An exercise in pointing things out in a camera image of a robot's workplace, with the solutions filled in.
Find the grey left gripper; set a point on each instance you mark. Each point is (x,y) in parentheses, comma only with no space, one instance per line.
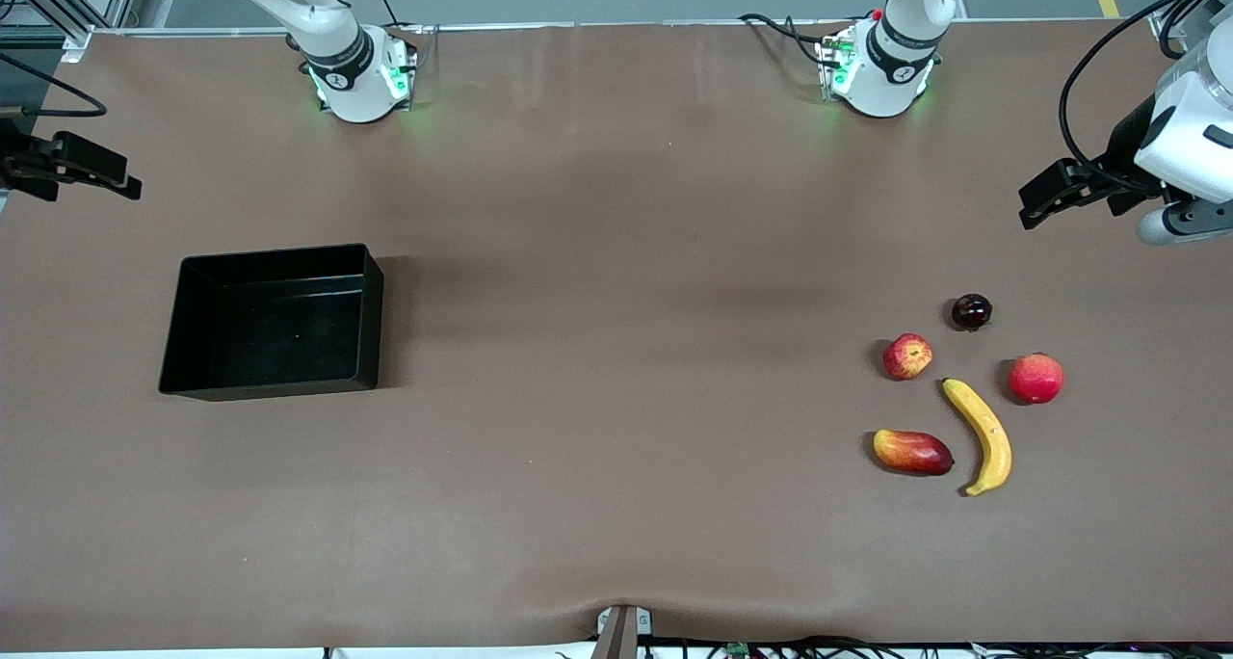
(1123,151)

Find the red yellow apple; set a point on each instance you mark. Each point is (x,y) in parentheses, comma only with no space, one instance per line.
(907,356)

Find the black plastic box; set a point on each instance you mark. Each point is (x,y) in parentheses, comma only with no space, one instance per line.
(279,331)

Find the yellow banana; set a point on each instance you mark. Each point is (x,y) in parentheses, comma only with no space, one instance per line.
(987,433)

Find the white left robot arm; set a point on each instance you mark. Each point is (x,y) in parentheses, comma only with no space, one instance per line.
(891,66)

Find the dark purple plum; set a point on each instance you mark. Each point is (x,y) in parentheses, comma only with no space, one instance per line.
(971,311)

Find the red pomegranate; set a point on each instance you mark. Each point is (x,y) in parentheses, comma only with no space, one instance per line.
(1036,378)

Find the red yellow mango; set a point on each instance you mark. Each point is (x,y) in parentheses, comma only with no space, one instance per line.
(910,452)

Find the white table corner bracket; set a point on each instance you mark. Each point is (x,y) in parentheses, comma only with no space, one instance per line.
(1164,25)

